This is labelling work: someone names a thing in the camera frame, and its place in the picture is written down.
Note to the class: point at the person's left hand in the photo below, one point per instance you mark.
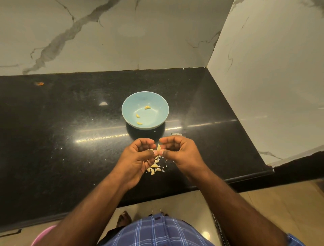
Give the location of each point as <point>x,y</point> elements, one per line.
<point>130,163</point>

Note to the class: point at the person's right hand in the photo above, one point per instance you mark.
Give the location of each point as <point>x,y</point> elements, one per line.
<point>185,156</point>

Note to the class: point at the garlic peel scrap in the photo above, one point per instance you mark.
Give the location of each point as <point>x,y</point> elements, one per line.
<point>177,134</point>

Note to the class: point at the pile of garlic skins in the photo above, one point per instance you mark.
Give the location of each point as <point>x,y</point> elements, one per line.
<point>155,168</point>

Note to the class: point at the light blue bowl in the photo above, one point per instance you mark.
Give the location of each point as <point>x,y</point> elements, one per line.
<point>145,110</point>

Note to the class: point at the person's left forearm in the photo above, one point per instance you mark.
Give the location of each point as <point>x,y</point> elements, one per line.
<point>83,220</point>

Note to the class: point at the person's right forearm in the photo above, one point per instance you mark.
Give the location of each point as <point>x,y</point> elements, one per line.
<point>240,214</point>

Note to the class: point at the person's left foot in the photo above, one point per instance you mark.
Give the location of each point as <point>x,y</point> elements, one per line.
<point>124,219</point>

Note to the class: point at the blue plaid shirt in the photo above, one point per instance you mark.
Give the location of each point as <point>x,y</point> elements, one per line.
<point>159,236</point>

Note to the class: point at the black cabinet trim strip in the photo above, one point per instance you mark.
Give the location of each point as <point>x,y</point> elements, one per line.
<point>218,234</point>

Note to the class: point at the pink plastic bucket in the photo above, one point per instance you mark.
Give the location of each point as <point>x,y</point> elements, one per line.
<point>43,236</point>

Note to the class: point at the small orange scrap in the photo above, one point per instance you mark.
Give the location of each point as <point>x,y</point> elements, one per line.
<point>39,83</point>

